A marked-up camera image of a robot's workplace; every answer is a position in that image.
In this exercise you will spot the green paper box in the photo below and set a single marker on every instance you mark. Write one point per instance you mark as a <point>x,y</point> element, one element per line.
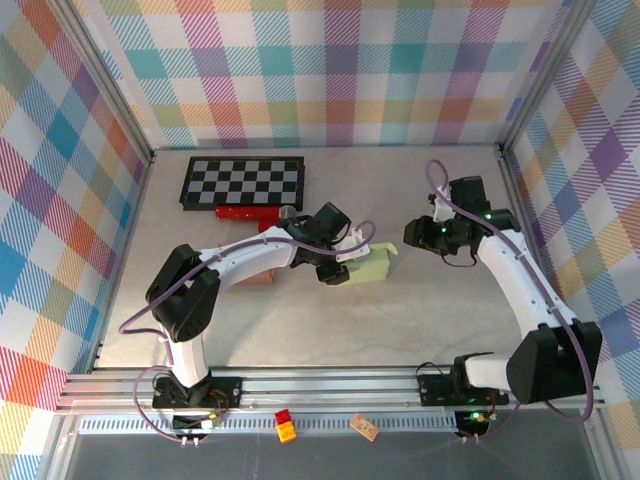
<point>372,267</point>

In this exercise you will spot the pink paper box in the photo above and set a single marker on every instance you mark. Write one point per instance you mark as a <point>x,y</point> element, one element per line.
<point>260,278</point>

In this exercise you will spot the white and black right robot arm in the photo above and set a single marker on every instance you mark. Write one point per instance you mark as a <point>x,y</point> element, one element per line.
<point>550,370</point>

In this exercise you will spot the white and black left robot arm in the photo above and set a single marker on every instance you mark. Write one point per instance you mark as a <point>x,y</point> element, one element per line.
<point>185,305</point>

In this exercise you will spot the grey metal cylinder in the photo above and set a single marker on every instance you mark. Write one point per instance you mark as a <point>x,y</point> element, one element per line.
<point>288,212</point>

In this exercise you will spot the red toy brick block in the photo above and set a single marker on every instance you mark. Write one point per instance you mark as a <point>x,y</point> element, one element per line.
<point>240,213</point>

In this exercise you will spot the black and white chessboard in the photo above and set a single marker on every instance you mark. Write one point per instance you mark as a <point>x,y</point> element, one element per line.
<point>242,182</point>

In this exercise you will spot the small orange wooden tag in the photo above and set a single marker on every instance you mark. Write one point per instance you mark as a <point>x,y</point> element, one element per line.
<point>364,426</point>

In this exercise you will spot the red and yellow toy brick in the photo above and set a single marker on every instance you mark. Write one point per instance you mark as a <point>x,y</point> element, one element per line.
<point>285,426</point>

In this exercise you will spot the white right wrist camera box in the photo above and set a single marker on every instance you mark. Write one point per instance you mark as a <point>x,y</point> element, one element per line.
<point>442,205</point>

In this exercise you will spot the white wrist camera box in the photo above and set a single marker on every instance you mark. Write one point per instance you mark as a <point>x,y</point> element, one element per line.
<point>352,247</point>
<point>442,205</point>

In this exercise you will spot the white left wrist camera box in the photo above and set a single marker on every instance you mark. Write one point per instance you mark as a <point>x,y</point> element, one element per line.
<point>352,247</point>

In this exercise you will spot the aluminium side rail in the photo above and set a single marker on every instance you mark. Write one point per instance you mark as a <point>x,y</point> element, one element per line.
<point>526,225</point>
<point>141,195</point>

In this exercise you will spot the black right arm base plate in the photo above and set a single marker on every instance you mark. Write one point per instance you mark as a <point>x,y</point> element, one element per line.
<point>435,392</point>

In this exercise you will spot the aluminium frame rail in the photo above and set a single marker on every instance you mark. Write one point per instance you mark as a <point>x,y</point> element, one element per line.
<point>325,390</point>

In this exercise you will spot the aluminium corner post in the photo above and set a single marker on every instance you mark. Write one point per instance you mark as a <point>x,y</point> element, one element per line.
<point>544,75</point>
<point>105,75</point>

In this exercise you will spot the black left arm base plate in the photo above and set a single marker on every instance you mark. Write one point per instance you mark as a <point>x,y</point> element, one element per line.
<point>227,390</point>

